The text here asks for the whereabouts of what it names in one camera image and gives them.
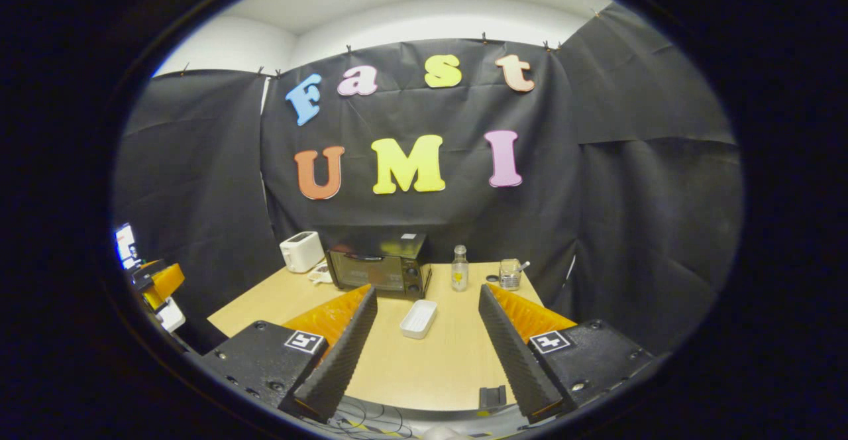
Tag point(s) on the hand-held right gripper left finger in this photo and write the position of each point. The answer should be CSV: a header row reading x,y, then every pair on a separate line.
x,y
341,360

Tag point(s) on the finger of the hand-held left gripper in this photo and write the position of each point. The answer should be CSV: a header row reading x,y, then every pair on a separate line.
x,y
146,273
164,281

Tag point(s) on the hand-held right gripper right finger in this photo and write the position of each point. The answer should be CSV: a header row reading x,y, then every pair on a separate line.
x,y
513,354

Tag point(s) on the black electric oven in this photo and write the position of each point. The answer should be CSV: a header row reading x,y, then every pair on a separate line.
x,y
371,271

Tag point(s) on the white labelled box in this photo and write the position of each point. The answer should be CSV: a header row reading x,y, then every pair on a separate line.
x,y
126,244

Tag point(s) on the black table clamp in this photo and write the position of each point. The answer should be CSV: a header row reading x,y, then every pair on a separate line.
x,y
492,397

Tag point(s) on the ribbed glass jar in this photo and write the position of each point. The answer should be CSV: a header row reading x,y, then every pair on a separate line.
x,y
509,279

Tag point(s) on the white rectangular dish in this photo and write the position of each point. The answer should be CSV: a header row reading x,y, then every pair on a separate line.
x,y
419,319

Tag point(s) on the clear glass bottle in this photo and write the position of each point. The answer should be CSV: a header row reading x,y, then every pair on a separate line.
x,y
460,277

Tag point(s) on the white rounded object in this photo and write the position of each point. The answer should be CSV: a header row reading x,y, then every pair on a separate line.
x,y
445,434

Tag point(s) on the white toaster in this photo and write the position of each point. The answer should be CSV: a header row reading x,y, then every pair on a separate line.
x,y
301,252

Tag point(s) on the black backdrop cloth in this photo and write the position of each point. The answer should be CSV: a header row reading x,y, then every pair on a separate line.
x,y
563,201

